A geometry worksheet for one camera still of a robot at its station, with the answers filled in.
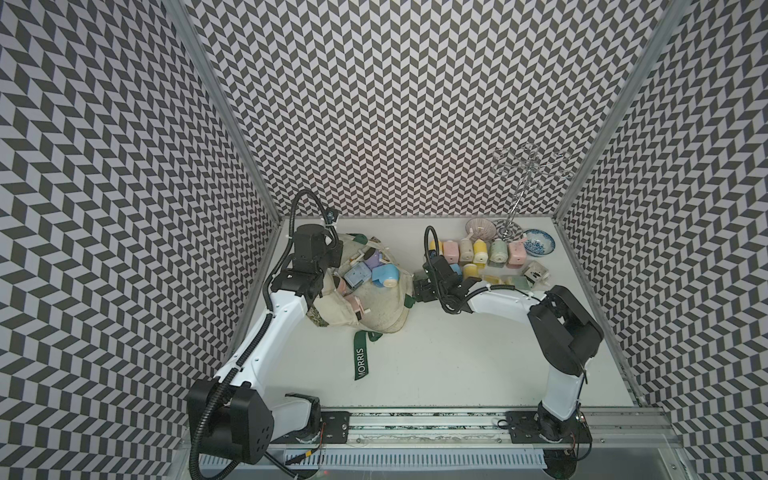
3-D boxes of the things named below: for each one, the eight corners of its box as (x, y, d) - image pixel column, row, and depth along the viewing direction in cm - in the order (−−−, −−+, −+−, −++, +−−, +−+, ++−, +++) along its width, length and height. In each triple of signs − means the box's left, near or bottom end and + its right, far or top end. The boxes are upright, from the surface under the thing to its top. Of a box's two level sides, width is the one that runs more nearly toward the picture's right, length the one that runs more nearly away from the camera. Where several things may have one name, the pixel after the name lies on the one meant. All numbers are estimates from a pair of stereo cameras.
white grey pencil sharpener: (522, 280, 101) (526, 274, 98) (524, 265, 105) (528, 258, 102) (544, 286, 99) (549, 280, 96) (545, 271, 103) (550, 265, 100)
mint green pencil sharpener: (487, 270, 105) (494, 254, 98) (484, 254, 110) (490, 238, 103) (503, 270, 105) (510, 254, 98) (498, 254, 110) (505, 238, 103)
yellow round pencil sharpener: (471, 268, 105) (475, 255, 99) (468, 251, 110) (472, 238, 104) (484, 268, 105) (489, 255, 99) (480, 251, 110) (484, 238, 104)
